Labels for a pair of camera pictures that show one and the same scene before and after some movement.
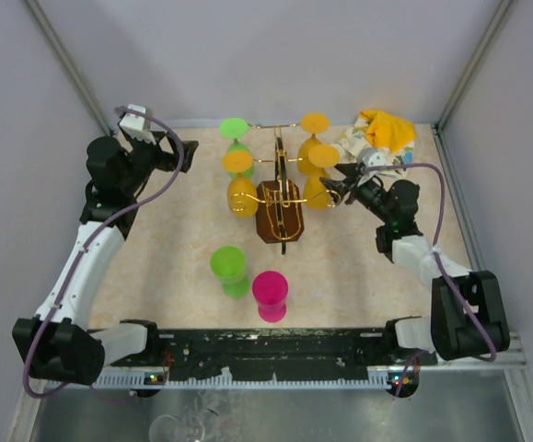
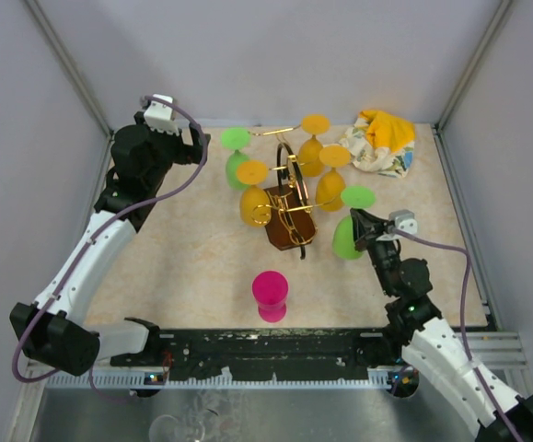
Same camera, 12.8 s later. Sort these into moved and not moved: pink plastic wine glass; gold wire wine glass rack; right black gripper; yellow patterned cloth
Moved: right black gripper; gold wire wine glass rack
Not moved: yellow patterned cloth; pink plastic wine glass
